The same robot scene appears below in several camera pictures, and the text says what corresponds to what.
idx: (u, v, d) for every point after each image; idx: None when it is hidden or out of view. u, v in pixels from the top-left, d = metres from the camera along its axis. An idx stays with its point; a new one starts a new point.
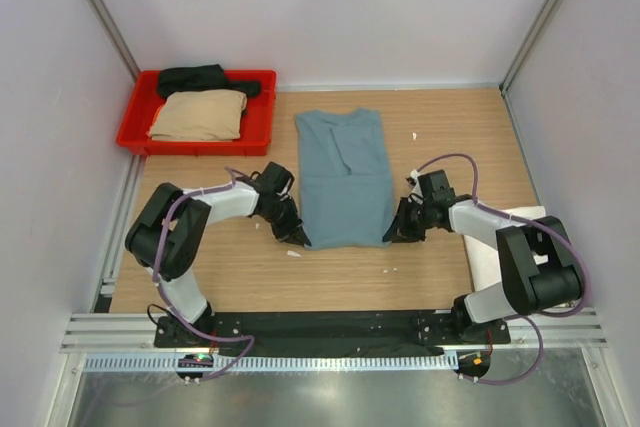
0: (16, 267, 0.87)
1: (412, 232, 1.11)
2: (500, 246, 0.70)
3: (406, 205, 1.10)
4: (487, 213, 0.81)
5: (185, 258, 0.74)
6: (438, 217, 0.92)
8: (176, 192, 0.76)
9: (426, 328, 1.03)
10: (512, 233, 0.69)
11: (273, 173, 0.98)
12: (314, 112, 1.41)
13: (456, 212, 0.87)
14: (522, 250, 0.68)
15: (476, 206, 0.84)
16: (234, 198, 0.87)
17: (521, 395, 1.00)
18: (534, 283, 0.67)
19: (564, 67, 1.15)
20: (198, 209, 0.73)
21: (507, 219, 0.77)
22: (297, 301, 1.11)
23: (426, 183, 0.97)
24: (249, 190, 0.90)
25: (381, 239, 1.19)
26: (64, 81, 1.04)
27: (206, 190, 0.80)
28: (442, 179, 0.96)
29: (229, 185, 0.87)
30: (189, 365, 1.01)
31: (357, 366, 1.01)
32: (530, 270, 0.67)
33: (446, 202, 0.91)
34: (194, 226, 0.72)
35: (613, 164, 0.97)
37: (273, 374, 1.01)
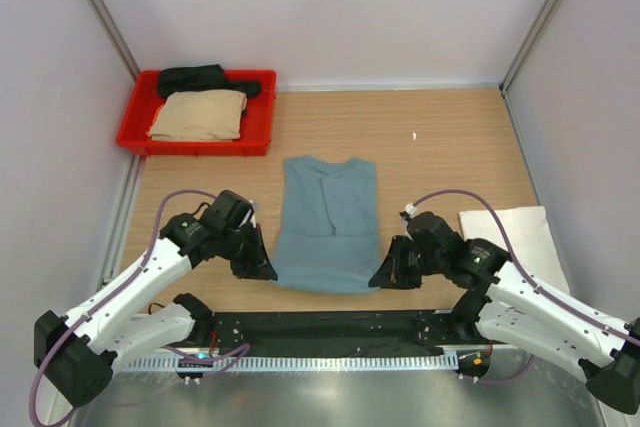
0: (17, 267, 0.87)
1: (408, 277, 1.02)
2: (611, 376, 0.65)
3: (401, 246, 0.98)
4: (564, 312, 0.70)
5: (92, 386, 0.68)
6: (468, 282, 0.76)
8: (59, 325, 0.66)
9: (426, 328, 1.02)
10: (627, 365, 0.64)
11: (223, 207, 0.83)
12: (306, 160, 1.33)
13: (501, 291, 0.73)
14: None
15: (538, 293, 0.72)
16: (148, 285, 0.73)
17: (521, 395, 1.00)
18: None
19: (564, 67, 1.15)
20: (75, 354, 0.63)
21: (602, 329, 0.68)
22: (297, 302, 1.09)
23: (427, 238, 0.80)
24: (170, 260, 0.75)
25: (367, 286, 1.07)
26: (63, 81, 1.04)
27: (90, 315, 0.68)
28: (443, 228, 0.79)
29: (134, 275, 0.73)
30: (188, 365, 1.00)
31: (357, 365, 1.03)
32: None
33: (470, 263, 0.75)
34: (78, 372, 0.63)
35: (612, 164, 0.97)
37: (273, 374, 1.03)
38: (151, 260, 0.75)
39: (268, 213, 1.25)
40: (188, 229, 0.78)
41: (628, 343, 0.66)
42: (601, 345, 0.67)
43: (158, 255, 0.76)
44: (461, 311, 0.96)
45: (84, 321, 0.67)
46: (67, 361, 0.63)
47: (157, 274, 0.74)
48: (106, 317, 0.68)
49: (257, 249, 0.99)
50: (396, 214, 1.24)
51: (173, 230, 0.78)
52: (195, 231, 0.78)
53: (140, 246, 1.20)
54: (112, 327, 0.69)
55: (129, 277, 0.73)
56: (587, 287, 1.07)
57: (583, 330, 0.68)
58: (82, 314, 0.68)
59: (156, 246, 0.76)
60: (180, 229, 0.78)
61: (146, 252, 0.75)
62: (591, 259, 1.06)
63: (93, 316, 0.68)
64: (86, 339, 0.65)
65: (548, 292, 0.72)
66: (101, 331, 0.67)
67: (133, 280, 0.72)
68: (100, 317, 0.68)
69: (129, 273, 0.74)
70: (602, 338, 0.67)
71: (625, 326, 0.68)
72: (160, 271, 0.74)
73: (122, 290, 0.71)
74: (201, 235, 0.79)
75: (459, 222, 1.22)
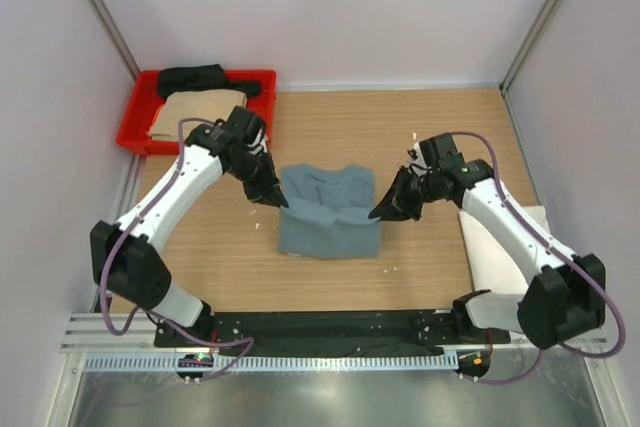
0: (17, 266, 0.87)
1: (408, 205, 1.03)
2: (534, 285, 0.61)
3: (405, 176, 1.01)
4: (518, 226, 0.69)
5: (154, 290, 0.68)
6: (449, 188, 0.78)
8: (113, 230, 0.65)
9: (426, 328, 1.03)
10: (553, 279, 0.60)
11: (240, 119, 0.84)
12: (302, 169, 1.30)
13: (472, 198, 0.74)
14: (560, 299, 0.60)
15: (503, 206, 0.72)
16: (187, 187, 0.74)
17: (521, 395, 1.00)
18: (559, 331, 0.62)
19: (564, 66, 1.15)
20: (137, 251, 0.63)
21: (545, 247, 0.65)
22: (297, 302, 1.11)
23: (431, 150, 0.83)
24: (203, 163, 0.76)
25: (368, 218, 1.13)
26: (63, 80, 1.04)
27: (142, 216, 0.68)
28: (448, 143, 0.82)
29: (173, 179, 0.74)
30: (189, 365, 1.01)
31: (357, 365, 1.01)
32: (559, 318, 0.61)
33: (458, 170, 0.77)
34: (143, 268, 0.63)
35: (613, 164, 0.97)
37: (273, 373, 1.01)
38: (186, 164, 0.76)
39: (268, 213, 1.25)
40: (212, 134, 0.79)
41: (565, 265, 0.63)
42: (537, 258, 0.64)
43: (190, 159, 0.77)
44: (464, 301, 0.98)
45: (138, 222, 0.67)
46: (129, 260, 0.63)
47: (194, 176, 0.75)
48: (158, 218, 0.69)
49: (270, 172, 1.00)
50: None
51: (198, 137, 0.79)
52: (219, 136, 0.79)
53: None
54: (163, 228, 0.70)
55: (167, 181, 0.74)
56: None
57: (528, 243, 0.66)
58: (136, 215, 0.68)
59: (186, 153, 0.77)
60: (204, 135, 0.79)
61: (178, 159, 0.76)
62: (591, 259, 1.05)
63: (146, 218, 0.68)
64: (144, 236, 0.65)
65: (514, 207, 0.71)
66: (157, 229, 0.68)
67: (173, 185, 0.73)
68: (151, 218, 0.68)
69: (168, 177, 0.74)
70: (542, 253, 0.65)
71: (572, 252, 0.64)
72: (196, 173, 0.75)
73: (165, 194, 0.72)
74: (226, 138, 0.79)
75: (458, 222, 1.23)
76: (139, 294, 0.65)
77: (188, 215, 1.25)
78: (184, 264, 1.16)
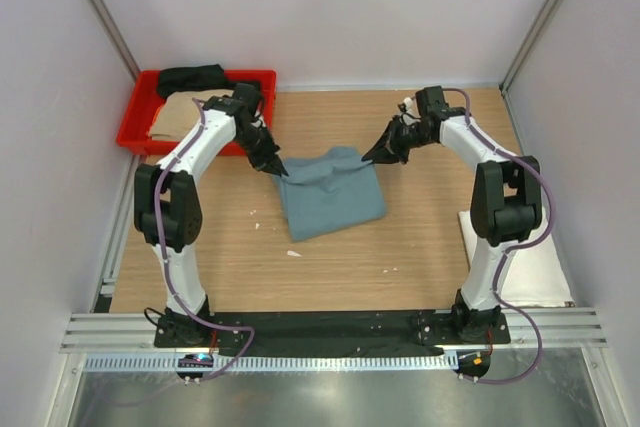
0: (17, 267, 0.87)
1: (399, 150, 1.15)
2: (476, 174, 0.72)
3: (397, 125, 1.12)
4: (474, 140, 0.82)
5: (192, 225, 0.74)
6: (430, 126, 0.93)
8: (156, 169, 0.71)
9: (426, 328, 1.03)
10: (489, 166, 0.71)
11: (246, 90, 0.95)
12: (293, 162, 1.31)
13: (446, 127, 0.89)
14: (497, 183, 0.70)
15: (468, 130, 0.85)
16: (213, 138, 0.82)
17: (521, 396, 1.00)
18: (497, 216, 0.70)
19: (564, 66, 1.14)
20: (182, 183, 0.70)
21: (491, 151, 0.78)
22: (297, 302, 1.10)
23: (422, 99, 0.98)
24: (222, 122, 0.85)
25: (361, 161, 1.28)
26: (63, 81, 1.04)
27: (180, 157, 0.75)
28: (437, 93, 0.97)
29: (200, 131, 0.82)
30: (189, 365, 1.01)
31: (357, 365, 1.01)
32: (497, 202, 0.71)
33: (439, 112, 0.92)
34: (187, 199, 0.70)
35: (613, 163, 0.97)
37: (273, 373, 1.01)
38: (209, 122, 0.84)
39: (267, 213, 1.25)
40: (225, 101, 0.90)
41: (508, 162, 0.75)
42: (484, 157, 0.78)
43: (212, 119, 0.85)
44: (462, 297, 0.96)
45: (176, 162, 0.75)
46: (176, 194, 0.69)
47: (217, 130, 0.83)
48: (193, 160, 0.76)
49: (272, 145, 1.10)
50: (397, 214, 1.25)
51: (214, 103, 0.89)
52: (232, 102, 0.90)
53: (139, 246, 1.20)
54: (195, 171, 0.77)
55: (194, 133, 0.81)
56: (588, 286, 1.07)
57: (479, 148, 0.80)
58: (173, 158, 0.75)
59: (207, 115, 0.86)
60: (220, 102, 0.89)
61: (202, 118, 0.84)
62: (592, 259, 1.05)
63: (182, 158, 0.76)
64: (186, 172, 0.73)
65: (476, 128, 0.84)
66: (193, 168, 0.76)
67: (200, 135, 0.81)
68: (187, 160, 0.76)
69: (194, 131, 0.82)
70: (490, 155, 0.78)
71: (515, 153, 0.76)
72: (218, 129, 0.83)
73: (195, 141, 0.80)
74: (238, 104, 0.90)
75: (458, 222, 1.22)
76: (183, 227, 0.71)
77: None
78: None
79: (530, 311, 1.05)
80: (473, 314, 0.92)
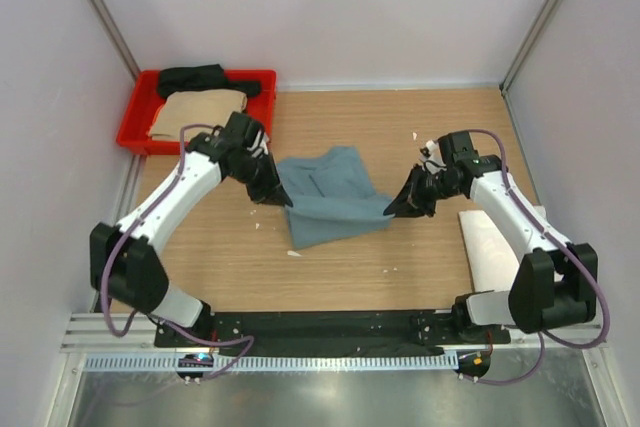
0: (17, 267, 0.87)
1: (423, 202, 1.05)
2: (524, 264, 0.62)
3: (418, 174, 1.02)
4: (518, 212, 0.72)
5: (152, 293, 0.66)
6: (459, 178, 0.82)
8: (113, 231, 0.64)
9: (426, 328, 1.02)
10: (543, 260, 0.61)
11: (239, 124, 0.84)
12: (292, 162, 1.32)
13: (479, 186, 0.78)
14: (550, 283, 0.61)
15: (506, 194, 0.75)
16: (189, 191, 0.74)
17: (522, 396, 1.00)
18: (545, 315, 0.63)
19: (565, 66, 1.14)
20: (137, 253, 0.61)
21: (540, 232, 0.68)
22: (297, 302, 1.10)
23: (447, 146, 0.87)
24: (203, 169, 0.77)
25: (382, 214, 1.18)
26: (63, 81, 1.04)
27: (144, 216, 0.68)
28: (463, 140, 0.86)
29: (174, 183, 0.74)
30: (189, 365, 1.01)
31: (356, 365, 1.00)
32: (548, 302, 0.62)
33: (469, 161, 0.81)
34: (143, 270, 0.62)
35: (613, 163, 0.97)
37: (273, 373, 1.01)
38: (186, 170, 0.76)
39: (267, 213, 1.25)
40: (211, 143, 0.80)
41: (558, 250, 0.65)
42: (531, 240, 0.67)
43: (192, 164, 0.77)
44: (465, 299, 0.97)
45: (139, 224, 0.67)
46: (130, 262, 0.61)
47: (194, 181, 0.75)
48: (158, 220, 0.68)
49: (272, 174, 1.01)
50: None
51: (198, 144, 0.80)
52: (219, 145, 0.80)
53: None
54: (162, 231, 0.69)
55: (168, 185, 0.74)
56: None
57: (524, 227, 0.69)
58: (136, 218, 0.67)
59: (187, 158, 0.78)
60: (204, 143, 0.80)
61: (180, 163, 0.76)
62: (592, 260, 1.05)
63: (147, 219, 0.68)
64: (145, 237, 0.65)
65: (517, 195, 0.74)
66: (157, 232, 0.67)
67: (174, 188, 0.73)
68: (152, 220, 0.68)
69: (168, 182, 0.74)
70: (537, 238, 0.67)
71: (566, 241, 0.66)
72: (196, 178, 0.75)
73: (167, 195, 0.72)
74: (225, 147, 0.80)
75: (459, 222, 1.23)
76: (139, 295, 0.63)
77: (188, 216, 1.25)
78: (184, 264, 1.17)
79: None
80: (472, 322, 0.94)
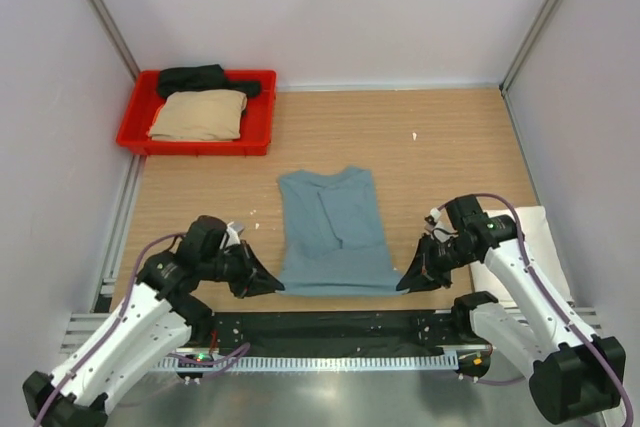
0: (17, 267, 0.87)
1: (438, 273, 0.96)
2: (548, 361, 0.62)
3: (429, 244, 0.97)
4: (541, 296, 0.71)
5: None
6: (473, 242, 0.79)
8: (45, 384, 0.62)
9: (426, 329, 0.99)
10: (568, 358, 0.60)
11: (197, 237, 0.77)
12: (300, 175, 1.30)
13: (494, 258, 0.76)
14: (574, 379, 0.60)
15: (527, 272, 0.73)
16: (130, 333, 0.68)
17: (521, 395, 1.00)
18: (570, 408, 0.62)
19: (564, 67, 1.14)
20: (63, 413, 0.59)
21: (565, 323, 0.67)
22: (296, 302, 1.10)
23: (455, 210, 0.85)
24: (148, 306, 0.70)
25: (395, 289, 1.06)
26: (63, 81, 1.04)
27: (73, 372, 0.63)
28: (471, 203, 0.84)
29: (114, 326, 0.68)
30: (188, 365, 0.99)
31: (356, 365, 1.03)
32: (571, 395, 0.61)
33: (481, 223, 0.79)
34: None
35: (613, 163, 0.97)
37: (273, 373, 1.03)
38: (129, 308, 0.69)
39: (268, 213, 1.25)
40: (164, 269, 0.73)
41: (583, 345, 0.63)
42: (554, 334, 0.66)
43: (136, 302, 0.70)
44: (464, 300, 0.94)
45: (68, 379, 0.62)
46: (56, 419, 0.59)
47: (136, 322, 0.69)
48: (91, 373, 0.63)
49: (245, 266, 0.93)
50: (396, 214, 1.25)
51: (149, 273, 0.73)
52: (171, 273, 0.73)
53: (139, 246, 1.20)
54: (98, 383, 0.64)
55: (107, 327, 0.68)
56: (587, 286, 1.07)
57: (547, 316, 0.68)
58: (67, 372, 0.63)
59: (133, 293, 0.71)
60: (156, 270, 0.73)
61: (122, 301, 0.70)
62: (591, 260, 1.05)
63: (78, 372, 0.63)
64: (72, 397, 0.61)
65: (536, 273, 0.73)
66: (87, 387, 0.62)
67: (113, 333, 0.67)
68: (84, 373, 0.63)
69: (108, 323, 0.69)
70: (561, 329, 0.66)
71: (592, 333, 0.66)
72: (139, 320, 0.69)
73: (103, 343, 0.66)
74: (179, 274, 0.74)
75: None
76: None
77: (188, 216, 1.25)
78: None
79: None
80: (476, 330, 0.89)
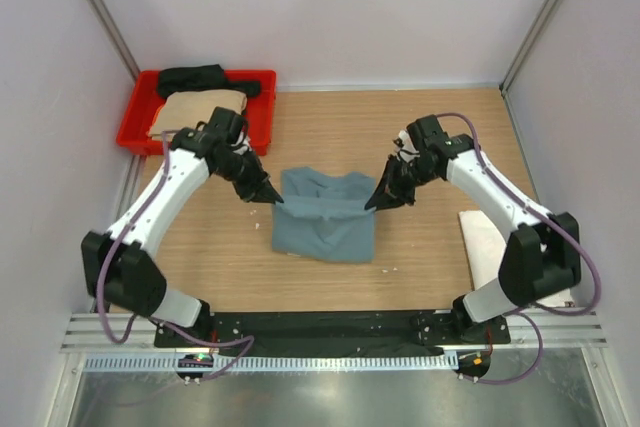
0: (17, 267, 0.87)
1: (401, 191, 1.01)
2: (511, 242, 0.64)
3: (395, 166, 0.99)
4: (497, 188, 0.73)
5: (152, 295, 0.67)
6: (434, 162, 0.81)
8: (104, 239, 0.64)
9: (426, 328, 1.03)
10: (529, 234, 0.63)
11: (221, 121, 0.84)
12: (303, 173, 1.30)
13: (454, 167, 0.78)
14: (535, 254, 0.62)
15: (483, 172, 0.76)
16: (178, 190, 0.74)
17: (521, 395, 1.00)
18: (536, 286, 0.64)
19: (564, 66, 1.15)
20: (131, 258, 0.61)
21: (521, 207, 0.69)
22: (296, 301, 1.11)
23: (417, 132, 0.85)
24: (189, 165, 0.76)
25: (365, 208, 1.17)
26: (63, 81, 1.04)
27: (132, 223, 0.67)
28: (433, 125, 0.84)
29: (161, 183, 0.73)
30: (189, 365, 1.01)
31: (357, 366, 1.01)
32: (533, 272, 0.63)
33: (442, 144, 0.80)
34: (135, 276, 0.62)
35: (613, 162, 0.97)
37: (273, 373, 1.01)
38: (172, 168, 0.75)
39: (268, 213, 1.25)
40: (195, 138, 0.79)
41: (540, 222, 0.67)
42: (514, 216, 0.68)
43: (177, 163, 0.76)
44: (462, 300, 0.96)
45: (130, 229, 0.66)
46: (123, 267, 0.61)
47: (181, 179, 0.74)
48: (149, 223, 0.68)
49: (259, 172, 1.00)
50: (396, 214, 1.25)
51: (181, 142, 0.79)
52: (203, 138, 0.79)
53: None
54: (155, 234, 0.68)
55: (155, 186, 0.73)
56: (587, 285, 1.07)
57: (505, 204, 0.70)
58: (126, 223, 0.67)
59: (172, 157, 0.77)
60: (187, 139, 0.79)
61: (164, 163, 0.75)
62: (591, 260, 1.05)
63: (137, 224, 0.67)
64: (138, 242, 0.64)
65: (494, 173, 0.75)
66: (149, 235, 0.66)
67: (162, 188, 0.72)
68: (143, 223, 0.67)
69: (154, 183, 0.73)
70: (519, 213, 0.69)
71: (547, 211, 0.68)
72: (184, 176, 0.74)
73: (154, 197, 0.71)
74: (210, 140, 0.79)
75: (458, 222, 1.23)
76: (138, 299, 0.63)
77: (188, 216, 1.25)
78: (183, 264, 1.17)
79: (531, 311, 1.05)
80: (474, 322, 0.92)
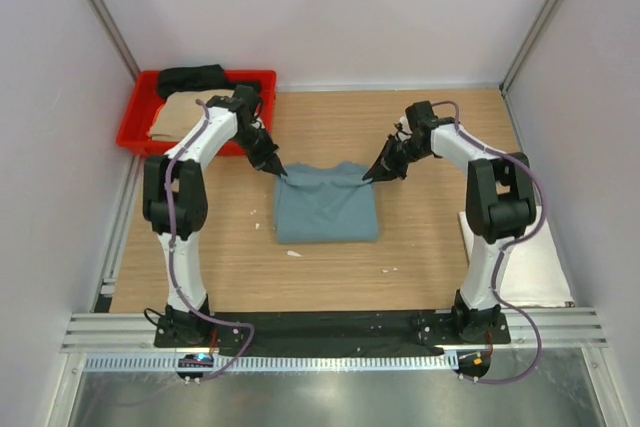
0: (17, 267, 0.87)
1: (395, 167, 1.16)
2: (469, 174, 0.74)
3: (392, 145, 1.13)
4: (468, 141, 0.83)
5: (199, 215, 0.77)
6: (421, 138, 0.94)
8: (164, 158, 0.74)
9: (426, 329, 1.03)
10: (483, 164, 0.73)
11: (246, 91, 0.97)
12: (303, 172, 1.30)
13: (435, 133, 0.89)
14: (487, 179, 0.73)
15: (457, 135, 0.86)
16: (217, 132, 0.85)
17: (521, 395, 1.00)
18: (492, 212, 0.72)
19: (564, 65, 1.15)
20: (191, 169, 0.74)
21: (482, 150, 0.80)
22: (296, 301, 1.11)
23: (411, 114, 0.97)
24: (224, 116, 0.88)
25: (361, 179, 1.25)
26: (63, 81, 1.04)
27: (186, 148, 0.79)
28: (425, 108, 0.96)
29: (204, 126, 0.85)
30: (189, 365, 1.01)
31: (357, 365, 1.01)
32: (487, 199, 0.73)
33: (429, 122, 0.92)
34: (194, 186, 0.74)
35: (613, 161, 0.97)
37: (273, 373, 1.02)
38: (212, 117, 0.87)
39: (268, 213, 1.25)
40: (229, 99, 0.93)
41: (500, 159, 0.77)
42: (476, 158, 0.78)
43: (216, 115, 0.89)
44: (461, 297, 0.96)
45: (184, 152, 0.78)
46: (186, 177, 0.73)
47: (219, 125, 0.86)
48: (199, 151, 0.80)
49: (271, 144, 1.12)
50: (397, 214, 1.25)
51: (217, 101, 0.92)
52: (235, 101, 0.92)
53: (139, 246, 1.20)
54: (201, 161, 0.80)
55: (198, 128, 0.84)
56: (587, 285, 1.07)
57: (471, 150, 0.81)
58: (180, 148, 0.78)
59: (211, 111, 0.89)
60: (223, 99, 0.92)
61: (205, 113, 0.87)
62: (591, 260, 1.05)
63: (189, 149, 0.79)
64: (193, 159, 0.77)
65: (466, 134, 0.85)
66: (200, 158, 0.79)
67: (205, 129, 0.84)
68: (194, 150, 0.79)
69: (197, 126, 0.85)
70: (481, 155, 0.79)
71: None
72: (221, 123, 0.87)
73: (199, 134, 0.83)
74: (239, 102, 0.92)
75: (458, 222, 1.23)
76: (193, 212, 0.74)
77: None
78: None
79: (530, 311, 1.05)
80: (473, 314, 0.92)
